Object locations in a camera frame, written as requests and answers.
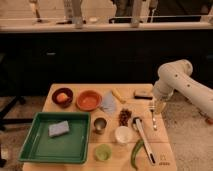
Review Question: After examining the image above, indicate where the dark red bowl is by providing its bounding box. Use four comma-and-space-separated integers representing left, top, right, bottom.
52, 88, 73, 108

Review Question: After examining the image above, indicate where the yellow banana piece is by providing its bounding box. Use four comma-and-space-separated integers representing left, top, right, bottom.
112, 89, 126, 104

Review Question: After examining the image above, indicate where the orange plastic bowl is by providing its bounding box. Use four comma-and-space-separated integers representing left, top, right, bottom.
76, 90, 102, 111

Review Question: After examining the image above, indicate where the black and tan eraser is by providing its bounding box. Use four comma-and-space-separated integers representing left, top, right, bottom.
134, 90, 153, 100

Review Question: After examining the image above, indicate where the orange fruit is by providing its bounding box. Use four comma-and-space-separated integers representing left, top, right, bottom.
56, 93, 68, 103

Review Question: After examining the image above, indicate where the green chili pepper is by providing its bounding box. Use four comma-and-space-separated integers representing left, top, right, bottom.
131, 139, 144, 170

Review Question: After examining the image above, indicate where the green plastic tray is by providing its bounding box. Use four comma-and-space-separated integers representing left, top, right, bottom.
19, 112, 91, 164

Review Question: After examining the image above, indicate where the blue sponge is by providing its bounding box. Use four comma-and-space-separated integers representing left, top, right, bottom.
48, 121, 69, 137

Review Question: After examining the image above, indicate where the grey cloth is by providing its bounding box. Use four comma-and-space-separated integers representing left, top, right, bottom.
100, 91, 116, 115

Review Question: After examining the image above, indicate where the white cup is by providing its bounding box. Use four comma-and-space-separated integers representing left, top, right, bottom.
115, 126, 133, 145

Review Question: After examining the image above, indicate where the green plastic cup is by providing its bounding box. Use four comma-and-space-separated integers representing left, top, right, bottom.
95, 144, 111, 162

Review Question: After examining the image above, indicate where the red grape bunch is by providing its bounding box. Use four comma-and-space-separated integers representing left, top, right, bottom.
119, 109, 132, 126

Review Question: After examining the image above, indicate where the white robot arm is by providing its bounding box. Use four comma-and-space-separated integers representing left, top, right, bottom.
153, 59, 213, 118

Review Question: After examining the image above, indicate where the small metal cup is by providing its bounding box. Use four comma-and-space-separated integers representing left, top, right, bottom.
94, 118, 107, 134

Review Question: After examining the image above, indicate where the black office chair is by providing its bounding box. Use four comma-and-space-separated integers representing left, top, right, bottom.
0, 53, 33, 131

